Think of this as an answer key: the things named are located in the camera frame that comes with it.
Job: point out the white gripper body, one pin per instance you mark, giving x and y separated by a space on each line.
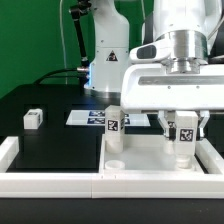
147 86

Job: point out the white sheet with AprilTags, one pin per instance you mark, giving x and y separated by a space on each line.
97 118

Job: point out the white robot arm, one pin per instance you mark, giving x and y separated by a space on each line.
190 25

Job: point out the white square table top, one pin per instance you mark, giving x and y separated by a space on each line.
142 154

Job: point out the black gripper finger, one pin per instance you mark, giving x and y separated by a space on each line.
162 119
204 116

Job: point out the white U-shaped obstacle fence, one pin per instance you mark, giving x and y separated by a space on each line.
105 184

